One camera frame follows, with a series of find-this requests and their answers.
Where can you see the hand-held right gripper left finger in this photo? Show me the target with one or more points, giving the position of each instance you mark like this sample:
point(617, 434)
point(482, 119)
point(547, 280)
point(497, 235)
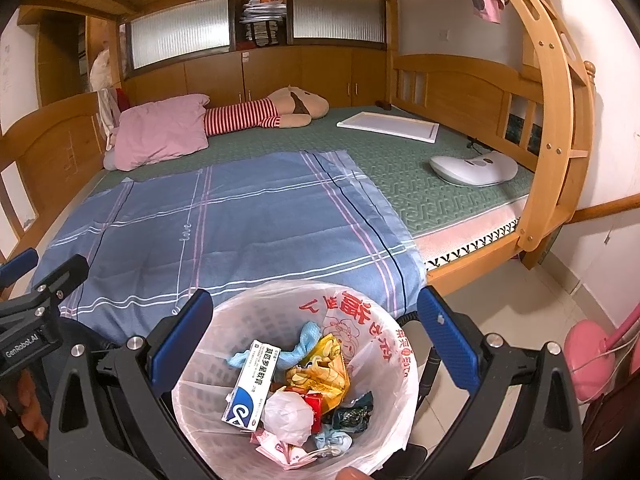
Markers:
point(180, 340)

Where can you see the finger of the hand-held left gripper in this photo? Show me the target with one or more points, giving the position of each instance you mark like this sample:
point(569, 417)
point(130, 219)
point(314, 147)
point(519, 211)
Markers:
point(65, 272)
point(17, 266)

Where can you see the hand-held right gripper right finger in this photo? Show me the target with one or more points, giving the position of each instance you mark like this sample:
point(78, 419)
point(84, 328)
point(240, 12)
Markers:
point(445, 340)

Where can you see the white wastebasket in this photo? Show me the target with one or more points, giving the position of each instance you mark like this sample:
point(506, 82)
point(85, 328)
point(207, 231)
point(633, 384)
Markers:
point(210, 410)

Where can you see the white ointment box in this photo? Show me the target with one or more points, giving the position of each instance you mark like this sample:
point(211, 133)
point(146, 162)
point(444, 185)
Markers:
point(250, 385)

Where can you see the green snack wrapper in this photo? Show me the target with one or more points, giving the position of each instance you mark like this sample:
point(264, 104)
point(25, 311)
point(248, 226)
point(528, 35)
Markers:
point(352, 412)

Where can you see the light blue wrapper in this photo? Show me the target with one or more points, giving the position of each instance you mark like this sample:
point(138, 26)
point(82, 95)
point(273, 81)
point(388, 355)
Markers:
point(305, 340)

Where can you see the yellow snack wrapper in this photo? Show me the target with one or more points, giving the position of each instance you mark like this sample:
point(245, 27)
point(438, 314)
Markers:
point(320, 370)

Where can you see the white plastic bag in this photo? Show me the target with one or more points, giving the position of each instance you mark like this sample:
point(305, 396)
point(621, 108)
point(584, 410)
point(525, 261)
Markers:
point(287, 416)

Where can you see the red snack wrapper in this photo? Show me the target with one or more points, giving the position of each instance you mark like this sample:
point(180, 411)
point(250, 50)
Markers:
point(314, 402)

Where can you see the light blue face mask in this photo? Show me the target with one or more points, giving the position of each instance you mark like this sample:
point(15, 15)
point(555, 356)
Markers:
point(332, 441)

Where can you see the person's left hand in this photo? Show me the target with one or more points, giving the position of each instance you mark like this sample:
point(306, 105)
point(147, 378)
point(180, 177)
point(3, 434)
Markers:
point(27, 406)

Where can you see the person's right hand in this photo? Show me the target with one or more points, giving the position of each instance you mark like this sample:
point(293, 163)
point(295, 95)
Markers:
point(352, 474)

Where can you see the blue plaid sheet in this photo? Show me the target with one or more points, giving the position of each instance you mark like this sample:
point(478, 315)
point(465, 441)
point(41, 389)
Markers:
point(225, 225)

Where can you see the pink plastic object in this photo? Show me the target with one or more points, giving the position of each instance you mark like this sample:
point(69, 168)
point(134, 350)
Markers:
point(590, 360)

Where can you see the green mattress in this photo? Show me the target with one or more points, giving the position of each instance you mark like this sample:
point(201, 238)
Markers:
point(425, 185)

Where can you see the white hanging cloth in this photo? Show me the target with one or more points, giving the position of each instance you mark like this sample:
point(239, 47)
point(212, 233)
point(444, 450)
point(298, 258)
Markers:
point(107, 110)

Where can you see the pink pillow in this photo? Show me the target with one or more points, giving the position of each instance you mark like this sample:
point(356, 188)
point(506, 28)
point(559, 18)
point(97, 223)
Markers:
point(160, 132)

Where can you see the white handheld appliance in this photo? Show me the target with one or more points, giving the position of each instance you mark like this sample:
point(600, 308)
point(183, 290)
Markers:
point(472, 170)

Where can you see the red cloth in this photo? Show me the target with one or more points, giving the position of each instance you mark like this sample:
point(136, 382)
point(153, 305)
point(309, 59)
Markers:
point(122, 97)

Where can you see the white flat board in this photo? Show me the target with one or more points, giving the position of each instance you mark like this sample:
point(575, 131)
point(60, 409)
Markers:
point(390, 126)

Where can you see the red striped plush doll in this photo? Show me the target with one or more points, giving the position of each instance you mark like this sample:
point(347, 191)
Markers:
point(270, 110)

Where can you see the wooden bunk ladder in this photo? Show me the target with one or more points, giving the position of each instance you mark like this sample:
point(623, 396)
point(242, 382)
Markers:
point(545, 110)

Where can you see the wide frosted glass window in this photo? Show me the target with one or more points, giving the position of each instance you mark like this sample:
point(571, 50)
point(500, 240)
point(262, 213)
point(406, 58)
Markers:
point(180, 30)

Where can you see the wooden cabinets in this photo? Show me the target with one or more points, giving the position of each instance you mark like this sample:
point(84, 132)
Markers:
point(280, 70)

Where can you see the stack of books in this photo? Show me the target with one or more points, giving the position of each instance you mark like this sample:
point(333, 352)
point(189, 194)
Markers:
point(262, 20)

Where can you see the narrow frosted glass window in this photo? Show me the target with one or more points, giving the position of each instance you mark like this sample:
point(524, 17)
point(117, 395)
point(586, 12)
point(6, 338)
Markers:
point(335, 15)

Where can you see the wooden wall shelf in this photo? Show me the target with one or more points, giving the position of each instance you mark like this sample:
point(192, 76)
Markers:
point(60, 55)

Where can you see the wooden bunk bed frame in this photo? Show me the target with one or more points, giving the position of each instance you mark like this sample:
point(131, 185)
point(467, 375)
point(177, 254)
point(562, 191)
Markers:
point(450, 75)

